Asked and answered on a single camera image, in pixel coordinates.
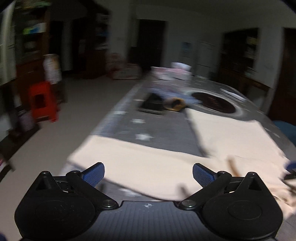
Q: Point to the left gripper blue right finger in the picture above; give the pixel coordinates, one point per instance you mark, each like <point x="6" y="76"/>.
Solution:
<point x="212" y="184"/>

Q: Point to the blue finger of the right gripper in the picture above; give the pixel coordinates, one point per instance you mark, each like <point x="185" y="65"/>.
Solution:
<point x="289" y="174"/>

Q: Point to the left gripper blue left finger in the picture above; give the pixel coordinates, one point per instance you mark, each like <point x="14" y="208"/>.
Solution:
<point x="85" y="182"/>

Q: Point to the cream white garment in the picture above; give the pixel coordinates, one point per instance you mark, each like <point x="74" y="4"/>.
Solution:
<point x="235" y="146"/>

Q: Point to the blue sofa cushion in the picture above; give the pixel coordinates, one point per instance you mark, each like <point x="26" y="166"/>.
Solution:
<point x="287" y="129"/>

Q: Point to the grey star pattern tablecloth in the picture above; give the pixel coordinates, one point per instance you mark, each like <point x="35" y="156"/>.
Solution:
<point x="174" y="131"/>

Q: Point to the round black induction cooktop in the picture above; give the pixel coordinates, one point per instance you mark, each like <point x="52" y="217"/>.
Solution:
<point x="213" y="103"/>

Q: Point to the white remote control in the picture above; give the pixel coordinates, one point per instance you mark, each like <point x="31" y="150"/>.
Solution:
<point x="234" y="95"/>

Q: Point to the blue knitted work glove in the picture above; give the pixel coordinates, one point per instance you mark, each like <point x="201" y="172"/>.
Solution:
<point x="174" y="100"/>

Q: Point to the red plastic stool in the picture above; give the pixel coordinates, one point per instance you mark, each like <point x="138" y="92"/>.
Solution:
<point x="42" y="101"/>

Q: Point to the black smartphone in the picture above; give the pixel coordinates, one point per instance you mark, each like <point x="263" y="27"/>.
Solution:
<point x="152" y="104"/>

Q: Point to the brown white paper bag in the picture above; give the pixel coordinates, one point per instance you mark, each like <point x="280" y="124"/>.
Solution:
<point x="52" y="68"/>

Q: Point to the small pink tissue pack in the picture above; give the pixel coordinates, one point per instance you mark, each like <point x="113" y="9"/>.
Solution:
<point x="160" y="73"/>

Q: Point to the pink floral bag on floor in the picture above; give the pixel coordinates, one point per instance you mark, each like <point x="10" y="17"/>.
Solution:
<point x="118" y="68"/>

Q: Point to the white tissue box pink top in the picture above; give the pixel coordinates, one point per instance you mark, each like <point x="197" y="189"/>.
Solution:
<point x="180" y="71"/>

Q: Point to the white refrigerator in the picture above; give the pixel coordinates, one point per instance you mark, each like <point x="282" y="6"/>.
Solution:
<point x="204" y="61"/>

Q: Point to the water dispenser with blue bottle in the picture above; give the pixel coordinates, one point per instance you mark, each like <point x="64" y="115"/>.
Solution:
<point x="186" y="53"/>

